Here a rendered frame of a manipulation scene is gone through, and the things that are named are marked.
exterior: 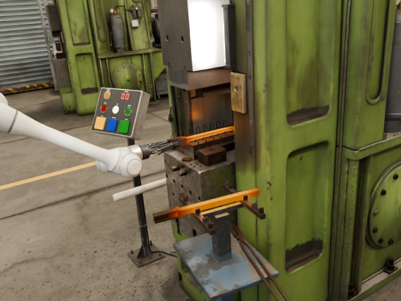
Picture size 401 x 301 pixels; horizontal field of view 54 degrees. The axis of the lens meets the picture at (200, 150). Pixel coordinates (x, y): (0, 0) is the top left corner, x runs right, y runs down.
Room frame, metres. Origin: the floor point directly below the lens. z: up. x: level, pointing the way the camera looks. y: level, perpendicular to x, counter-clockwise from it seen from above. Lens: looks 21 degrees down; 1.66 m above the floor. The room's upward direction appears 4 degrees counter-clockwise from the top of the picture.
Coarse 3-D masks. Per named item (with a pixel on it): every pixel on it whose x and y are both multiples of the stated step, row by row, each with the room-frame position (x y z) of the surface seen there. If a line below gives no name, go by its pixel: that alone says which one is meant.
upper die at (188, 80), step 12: (168, 72) 2.02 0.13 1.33; (180, 72) 1.91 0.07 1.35; (192, 72) 1.86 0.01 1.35; (204, 72) 1.90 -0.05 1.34; (216, 72) 1.93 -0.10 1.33; (228, 72) 1.97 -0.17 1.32; (180, 84) 1.92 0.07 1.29; (192, 84) 1.86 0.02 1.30; (204, 84) 1.90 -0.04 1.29; (216, 84) 1.93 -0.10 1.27
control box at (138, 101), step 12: (120, 96) 2.34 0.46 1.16; (132, 96) 2.29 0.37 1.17; (144, 96) 2.28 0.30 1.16; (96, 108) 2.40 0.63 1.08; (108, 108) 2.35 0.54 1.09; (120, 108) 2.30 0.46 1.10; (132, 108) 2.25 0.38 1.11; (144, 108) 2.27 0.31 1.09; (120, 120) 2.26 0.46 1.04; (132, 120) 2.21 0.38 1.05; (96, 132) 2.36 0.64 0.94; (108, 132) 2.26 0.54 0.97; (132, 132) 2.17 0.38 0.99
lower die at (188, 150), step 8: (216, 128) 2.14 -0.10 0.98; (184, 136) 2.04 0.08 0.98; (208, 136) 1.95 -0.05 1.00; (216, 136) 1.97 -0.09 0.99; (224, 136) 1.96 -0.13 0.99; (232, 136) 1.97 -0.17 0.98; (192, 144) 1.87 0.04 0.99; (200, 144) 1.87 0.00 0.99; (208, 144) 1.90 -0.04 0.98; (216, 144) 1.92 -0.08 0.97; (184, 152) 1.93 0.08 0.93; (192, 152) 1.86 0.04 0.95
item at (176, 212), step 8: (240, 192) 1.44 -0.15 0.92; (248, 192) 1.44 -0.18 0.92; (256, 192) 1.44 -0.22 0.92; (208, 200) 1.40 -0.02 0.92; (216, 200) 1.39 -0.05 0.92; (224, 200) 1.39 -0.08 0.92; (232, 200) 1.40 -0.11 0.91; (176, 208) 1.34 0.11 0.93; (184, 208) 1.34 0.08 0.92; (192, 208) 1.34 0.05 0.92; (200, 208) 1.36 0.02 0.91; (160, 216) 1.30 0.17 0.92; (168, 216) 1.32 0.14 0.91; (176, 216) 1.32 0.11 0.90
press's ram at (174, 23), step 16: (160, 0) 2.03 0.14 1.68; (176, 0) 1.89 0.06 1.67; (192, 0) 1.82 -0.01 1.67; (208, 0) 1.86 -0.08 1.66; (224, 0) 1.91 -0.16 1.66; (160, 16) 2.05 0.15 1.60; (176, 16) 1.90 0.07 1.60; (192, 16) 1.82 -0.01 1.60; (208, 16) 1.86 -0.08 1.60; (160, 32) 2.06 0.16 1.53; (176, 32) 1.91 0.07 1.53; (192, 32) 1.81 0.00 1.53; (208, 32) 1.86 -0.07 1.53; (176, 48) 1.93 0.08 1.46; (192, 48) 1.81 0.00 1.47; (208, 48) 1.85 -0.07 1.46; (176, 64) 1.94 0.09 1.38; (192, 64) 1.81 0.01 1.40; (208, 64) 1.85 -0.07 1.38; (224, 64) 1.90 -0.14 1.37
